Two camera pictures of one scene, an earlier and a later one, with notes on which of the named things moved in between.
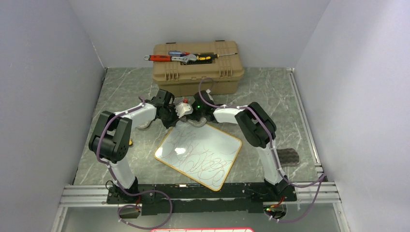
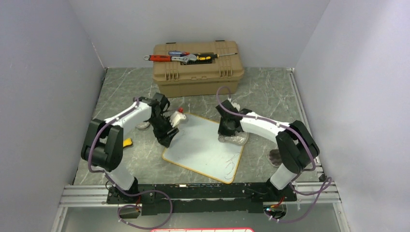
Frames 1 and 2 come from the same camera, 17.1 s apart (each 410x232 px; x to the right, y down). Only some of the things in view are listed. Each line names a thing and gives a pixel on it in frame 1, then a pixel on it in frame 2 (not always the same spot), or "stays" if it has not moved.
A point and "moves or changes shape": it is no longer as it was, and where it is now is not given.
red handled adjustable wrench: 187,58 stays
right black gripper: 193,116 to 223,131
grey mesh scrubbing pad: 200,123 to 239,138
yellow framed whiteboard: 206,153 moves or changes shape
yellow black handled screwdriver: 209,56 stays
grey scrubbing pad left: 144,125 stays
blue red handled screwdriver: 177,53 stays
